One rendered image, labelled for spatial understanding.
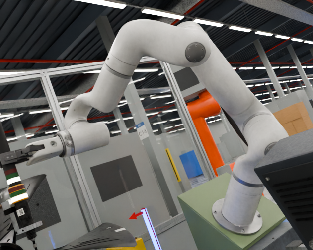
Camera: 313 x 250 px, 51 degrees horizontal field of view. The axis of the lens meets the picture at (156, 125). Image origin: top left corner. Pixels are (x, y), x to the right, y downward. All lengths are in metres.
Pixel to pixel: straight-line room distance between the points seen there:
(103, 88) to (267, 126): 0.50
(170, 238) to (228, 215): 0.79
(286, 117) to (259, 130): 7.67
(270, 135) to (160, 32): 0.43
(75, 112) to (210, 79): 0.45
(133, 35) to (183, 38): 0.14
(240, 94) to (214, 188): 0.55
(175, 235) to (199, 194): 0.68
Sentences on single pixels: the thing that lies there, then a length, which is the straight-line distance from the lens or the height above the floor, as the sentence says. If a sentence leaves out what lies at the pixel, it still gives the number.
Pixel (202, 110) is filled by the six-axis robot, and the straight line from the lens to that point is 4.83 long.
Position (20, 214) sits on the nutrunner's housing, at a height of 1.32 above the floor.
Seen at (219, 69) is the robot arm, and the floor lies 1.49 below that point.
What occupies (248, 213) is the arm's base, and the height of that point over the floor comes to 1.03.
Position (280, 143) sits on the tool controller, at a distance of 0.66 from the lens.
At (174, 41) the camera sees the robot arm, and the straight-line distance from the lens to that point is 0.86.
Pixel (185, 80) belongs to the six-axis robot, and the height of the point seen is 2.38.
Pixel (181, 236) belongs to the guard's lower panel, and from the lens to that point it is 2.03.
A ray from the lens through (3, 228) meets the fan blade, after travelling 1.09.
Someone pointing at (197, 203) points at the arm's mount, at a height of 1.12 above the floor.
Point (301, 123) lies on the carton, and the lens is 8.64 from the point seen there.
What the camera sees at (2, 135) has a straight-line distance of 1.02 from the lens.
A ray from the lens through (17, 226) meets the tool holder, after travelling 1.01.
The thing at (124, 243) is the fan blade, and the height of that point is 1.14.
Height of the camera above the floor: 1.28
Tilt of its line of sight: 8 degrees up
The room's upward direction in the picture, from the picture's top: 22 degrees counter-clockwise
